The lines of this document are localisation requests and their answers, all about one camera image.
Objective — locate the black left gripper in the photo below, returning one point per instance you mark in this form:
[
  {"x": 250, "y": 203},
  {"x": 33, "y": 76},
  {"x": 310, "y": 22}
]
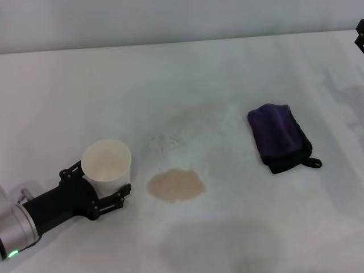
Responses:
[{"x": 65, "y": 199}]

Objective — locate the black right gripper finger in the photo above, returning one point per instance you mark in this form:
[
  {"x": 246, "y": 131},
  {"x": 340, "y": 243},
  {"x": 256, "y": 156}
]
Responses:
[
  {"x": 360, "y": 42},
  {"x": 361, "y": 27}
]

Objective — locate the white paper cup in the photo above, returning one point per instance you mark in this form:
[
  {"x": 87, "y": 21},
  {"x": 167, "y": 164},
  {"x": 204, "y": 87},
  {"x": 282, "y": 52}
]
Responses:
[{"x": 106, "y": 167}]

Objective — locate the purple rag with black trim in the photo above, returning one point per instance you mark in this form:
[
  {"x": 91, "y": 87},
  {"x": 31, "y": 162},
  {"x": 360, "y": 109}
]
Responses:
[{"x": 277, "y": 133}]

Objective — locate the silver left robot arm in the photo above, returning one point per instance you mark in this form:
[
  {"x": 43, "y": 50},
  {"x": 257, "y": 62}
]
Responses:
[{"x": 15, "y": 227}]

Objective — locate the brown water stain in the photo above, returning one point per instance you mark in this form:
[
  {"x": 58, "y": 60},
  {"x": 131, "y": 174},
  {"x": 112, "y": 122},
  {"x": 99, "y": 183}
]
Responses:
[{"x": 175, "y": 185}]

